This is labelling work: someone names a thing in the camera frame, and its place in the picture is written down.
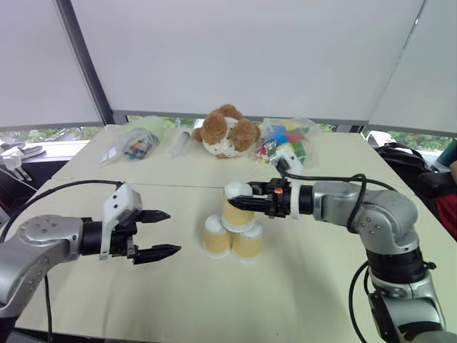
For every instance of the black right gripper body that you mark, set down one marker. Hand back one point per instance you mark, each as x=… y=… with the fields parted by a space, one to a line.
x=278 y=200

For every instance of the brown white plush toy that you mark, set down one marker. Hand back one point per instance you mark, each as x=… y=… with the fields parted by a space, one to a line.
x=218 y=132

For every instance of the clear bag with syringe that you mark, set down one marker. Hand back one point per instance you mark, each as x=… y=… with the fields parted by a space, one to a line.
x=182 y=143

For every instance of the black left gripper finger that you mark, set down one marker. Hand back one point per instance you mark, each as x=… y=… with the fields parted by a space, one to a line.
x=155 y=216
x=157 y=253

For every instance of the clear bag of small parts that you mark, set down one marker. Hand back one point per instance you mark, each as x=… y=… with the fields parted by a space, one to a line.
x=137 y=143

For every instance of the clear bag of colourful blocks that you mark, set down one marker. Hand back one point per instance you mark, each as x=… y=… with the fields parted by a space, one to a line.
x=285 y=139

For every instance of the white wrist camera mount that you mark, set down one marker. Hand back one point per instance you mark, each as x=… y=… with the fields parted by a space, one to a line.
x=123 y=200
x=295 y=200

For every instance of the black backpack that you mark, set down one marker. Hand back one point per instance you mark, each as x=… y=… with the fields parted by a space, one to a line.
x=403 y=160

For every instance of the person in red clothing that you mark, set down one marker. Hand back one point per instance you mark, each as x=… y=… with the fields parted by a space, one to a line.
x=446 y=214

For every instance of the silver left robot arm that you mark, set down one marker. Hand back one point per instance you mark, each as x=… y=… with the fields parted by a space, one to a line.
x=35 y=243

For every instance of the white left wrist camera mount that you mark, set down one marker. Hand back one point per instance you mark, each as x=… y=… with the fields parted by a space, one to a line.
x=123 y=200

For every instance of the grey blind bottom rail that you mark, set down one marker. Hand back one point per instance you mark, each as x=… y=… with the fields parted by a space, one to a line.
x=232 y=115

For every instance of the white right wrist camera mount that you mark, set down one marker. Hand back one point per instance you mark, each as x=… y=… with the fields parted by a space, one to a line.
x=295 y=200

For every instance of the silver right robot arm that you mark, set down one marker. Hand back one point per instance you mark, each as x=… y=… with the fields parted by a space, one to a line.
x=389 y=214

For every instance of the white grey device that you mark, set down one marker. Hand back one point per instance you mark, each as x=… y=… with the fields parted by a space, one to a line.
x=10 y=157

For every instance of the grey white slipper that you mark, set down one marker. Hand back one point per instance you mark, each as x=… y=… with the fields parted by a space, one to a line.
x=34 y=150

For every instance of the tan white paper cup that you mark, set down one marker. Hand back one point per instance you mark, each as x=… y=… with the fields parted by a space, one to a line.
x=216 y=239
x=233 y=218
x=246 y=244

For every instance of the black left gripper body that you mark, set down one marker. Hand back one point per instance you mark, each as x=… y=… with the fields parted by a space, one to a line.
x=121 y=243

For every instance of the dark window frame post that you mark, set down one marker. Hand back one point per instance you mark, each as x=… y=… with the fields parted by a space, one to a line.
x=85 y=60

